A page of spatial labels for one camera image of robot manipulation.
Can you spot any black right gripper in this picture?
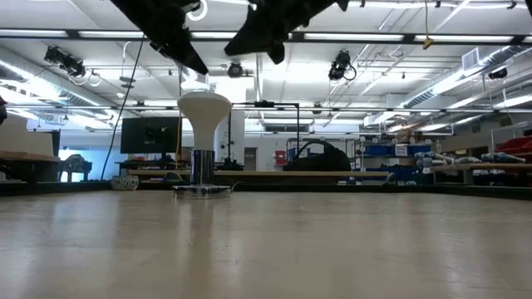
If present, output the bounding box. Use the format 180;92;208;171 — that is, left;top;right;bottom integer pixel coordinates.
224;0;350;57

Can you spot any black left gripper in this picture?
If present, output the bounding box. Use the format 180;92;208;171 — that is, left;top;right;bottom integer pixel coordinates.
110;0;209;75

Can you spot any white flood lightbulb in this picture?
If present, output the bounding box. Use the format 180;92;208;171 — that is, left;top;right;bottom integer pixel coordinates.
177;91;233;152

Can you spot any chrome lamp socket clear base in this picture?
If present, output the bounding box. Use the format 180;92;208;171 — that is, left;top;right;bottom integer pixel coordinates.
172;149;233;200

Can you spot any black monitor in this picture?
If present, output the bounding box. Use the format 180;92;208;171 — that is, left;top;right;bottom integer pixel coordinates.
120;116;183;164

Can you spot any white pillar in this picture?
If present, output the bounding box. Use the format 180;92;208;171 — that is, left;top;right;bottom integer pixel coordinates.
214;78;246;167

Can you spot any black bag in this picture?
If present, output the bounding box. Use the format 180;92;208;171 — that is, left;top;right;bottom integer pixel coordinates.
283;140;352;172

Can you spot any blue storage bins shelf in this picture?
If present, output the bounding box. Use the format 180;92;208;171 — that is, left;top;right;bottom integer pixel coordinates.
361;143;436;184

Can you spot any beige box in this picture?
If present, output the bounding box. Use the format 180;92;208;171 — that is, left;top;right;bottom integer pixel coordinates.
0;114;55;157

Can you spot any wooden side table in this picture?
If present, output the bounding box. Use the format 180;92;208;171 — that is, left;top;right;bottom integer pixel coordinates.
0;151;62;184

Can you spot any grey-blue rolled bundle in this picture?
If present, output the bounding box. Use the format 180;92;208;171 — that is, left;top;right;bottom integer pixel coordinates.
480;152;527;164
413;151;455;168

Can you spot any long wooden workbench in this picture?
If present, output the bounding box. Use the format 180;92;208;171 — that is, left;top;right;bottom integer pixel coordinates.
431;163;532;186

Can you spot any red bin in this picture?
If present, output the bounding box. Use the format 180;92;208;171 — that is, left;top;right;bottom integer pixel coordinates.
494;136;532;157

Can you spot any black ceiling camera with cable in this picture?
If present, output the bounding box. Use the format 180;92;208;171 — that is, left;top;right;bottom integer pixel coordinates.
328;49;357;82

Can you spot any hanging black cable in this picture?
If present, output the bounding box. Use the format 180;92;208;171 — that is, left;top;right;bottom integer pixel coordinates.
101;36;145;180

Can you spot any black ceiling camera cluster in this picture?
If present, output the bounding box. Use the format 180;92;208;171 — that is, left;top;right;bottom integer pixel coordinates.
43;45;103;88

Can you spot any hanging cord with yellow tag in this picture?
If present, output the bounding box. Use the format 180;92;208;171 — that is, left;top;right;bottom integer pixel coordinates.
422;0;436;50

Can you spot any silver ceiling duct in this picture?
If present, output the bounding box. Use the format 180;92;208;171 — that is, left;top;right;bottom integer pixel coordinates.
398;45;532;110

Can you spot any black aluminium table frame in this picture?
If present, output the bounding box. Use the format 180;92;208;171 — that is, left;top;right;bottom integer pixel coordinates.
0;179;532;202

